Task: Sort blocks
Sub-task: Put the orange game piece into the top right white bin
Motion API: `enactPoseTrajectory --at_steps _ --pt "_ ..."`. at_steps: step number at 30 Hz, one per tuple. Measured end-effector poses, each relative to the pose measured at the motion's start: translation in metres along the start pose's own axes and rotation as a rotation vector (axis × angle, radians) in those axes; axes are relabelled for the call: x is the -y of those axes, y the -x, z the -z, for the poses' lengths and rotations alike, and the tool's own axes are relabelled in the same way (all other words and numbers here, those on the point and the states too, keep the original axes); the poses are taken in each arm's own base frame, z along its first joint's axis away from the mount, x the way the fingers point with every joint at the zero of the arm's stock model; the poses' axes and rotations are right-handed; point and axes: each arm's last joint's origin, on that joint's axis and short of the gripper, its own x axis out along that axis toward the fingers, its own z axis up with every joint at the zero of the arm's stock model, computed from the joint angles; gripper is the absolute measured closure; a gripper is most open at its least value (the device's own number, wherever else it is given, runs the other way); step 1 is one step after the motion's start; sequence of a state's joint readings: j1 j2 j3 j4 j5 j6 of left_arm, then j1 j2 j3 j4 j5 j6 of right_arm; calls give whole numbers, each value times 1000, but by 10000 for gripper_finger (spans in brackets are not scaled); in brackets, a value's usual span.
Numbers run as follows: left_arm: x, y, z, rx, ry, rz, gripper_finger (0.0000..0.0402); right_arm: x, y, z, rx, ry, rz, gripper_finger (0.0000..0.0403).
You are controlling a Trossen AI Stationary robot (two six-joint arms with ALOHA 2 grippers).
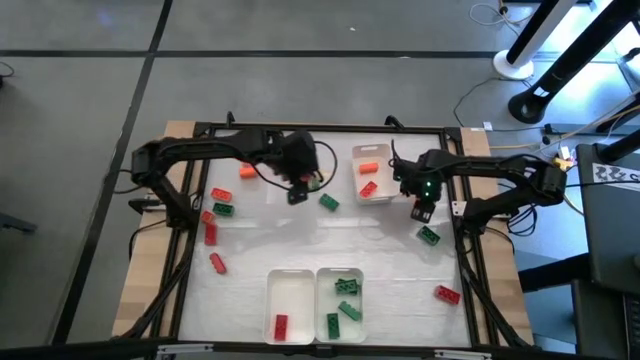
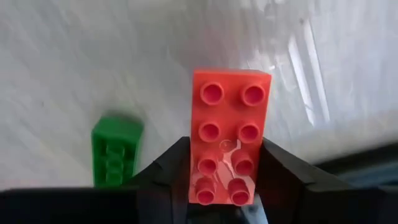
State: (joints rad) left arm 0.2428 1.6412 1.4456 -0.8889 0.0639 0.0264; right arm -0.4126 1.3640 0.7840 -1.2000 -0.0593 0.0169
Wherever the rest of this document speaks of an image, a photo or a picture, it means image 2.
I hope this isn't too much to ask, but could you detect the green toy brick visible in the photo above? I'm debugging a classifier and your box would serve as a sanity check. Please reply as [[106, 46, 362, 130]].
[[91, 115, 144, 189]]

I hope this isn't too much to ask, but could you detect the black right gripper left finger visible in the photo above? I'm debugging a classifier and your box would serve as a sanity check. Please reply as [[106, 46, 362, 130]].
[[0, 136, 191, 224]]

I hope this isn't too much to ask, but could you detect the white translucent table mat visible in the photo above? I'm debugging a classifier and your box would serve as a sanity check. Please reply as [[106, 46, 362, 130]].
[[0, 0, 398, 190]]

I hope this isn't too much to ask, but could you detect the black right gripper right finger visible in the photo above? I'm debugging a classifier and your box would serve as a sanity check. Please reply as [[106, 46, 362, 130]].
[[255, 138, 398, 224]]

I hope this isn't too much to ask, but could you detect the black aluminium table frame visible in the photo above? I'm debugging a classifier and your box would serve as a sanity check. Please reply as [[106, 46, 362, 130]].
[[313, 142, 398, 189]]

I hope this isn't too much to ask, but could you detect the orange two-by-four brick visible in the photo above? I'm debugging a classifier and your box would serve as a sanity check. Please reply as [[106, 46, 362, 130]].
[[188, 68, 272, 207]]

